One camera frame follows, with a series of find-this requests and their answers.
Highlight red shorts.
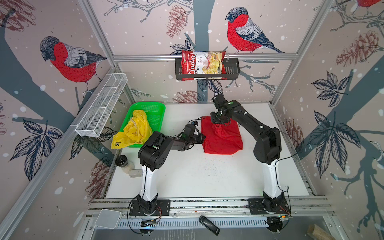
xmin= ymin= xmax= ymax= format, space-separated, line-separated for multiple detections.
xmin=201 ymin=116 xmax=243 ymax=155

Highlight yellow shorts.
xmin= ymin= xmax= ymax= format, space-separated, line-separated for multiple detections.
xmin=111 ymin=110 xmax=153 ymax=149

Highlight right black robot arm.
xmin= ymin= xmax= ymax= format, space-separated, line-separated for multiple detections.
xmin=211 ymin=94 xmax=286 ymax=213

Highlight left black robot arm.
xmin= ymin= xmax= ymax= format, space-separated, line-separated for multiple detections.
xmin=137 ymin=120 xmax=205 ymax=213

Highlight green plastic tray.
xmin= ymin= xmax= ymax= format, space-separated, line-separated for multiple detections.
xmin=119 ymin=102 xmax=166 ymax=148

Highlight red cassava chips bag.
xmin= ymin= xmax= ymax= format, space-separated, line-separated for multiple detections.
xmin=181 ymin=51 xmax=226 ymax=75

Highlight black round lens cap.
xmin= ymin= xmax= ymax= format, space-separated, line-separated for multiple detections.
xmin=115 ymin=155 xmax=129 ymax=168

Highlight black remote-like device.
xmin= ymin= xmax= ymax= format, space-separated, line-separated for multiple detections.
xmin=199 ymin=216 xmax=220 ymax=236

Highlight white square pad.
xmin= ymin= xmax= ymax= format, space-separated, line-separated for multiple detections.
xmin=95 ymin=209 xmax=122 ymax=230

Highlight wooden block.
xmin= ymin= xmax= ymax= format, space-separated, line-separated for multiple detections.
xmin=307 ymin=224 xmax=335 ymax=240

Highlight black wall basket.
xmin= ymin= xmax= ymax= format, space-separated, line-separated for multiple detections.
xmin=175 ymin=58 xmax=240 ymax=81

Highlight horizontal aluminium frame bar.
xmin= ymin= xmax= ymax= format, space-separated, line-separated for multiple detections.
xmin=112 ymin=53 xmax=300 ymax=63

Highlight aluminium rail base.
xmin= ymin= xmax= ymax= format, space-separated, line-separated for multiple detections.
xmin=82 ymin=196 xmax=338 ymax=234

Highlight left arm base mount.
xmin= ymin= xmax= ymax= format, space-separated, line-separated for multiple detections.
xmin=129 ymin=195 xmax=171 ymax=217

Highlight white wire mesh basket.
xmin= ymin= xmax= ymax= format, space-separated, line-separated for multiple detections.
xmin=75 ymin=73 xmax=128 ymax=138

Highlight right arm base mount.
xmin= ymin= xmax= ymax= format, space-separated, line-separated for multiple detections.
xmin=247 ymin=192 xmax=291 ymax=215

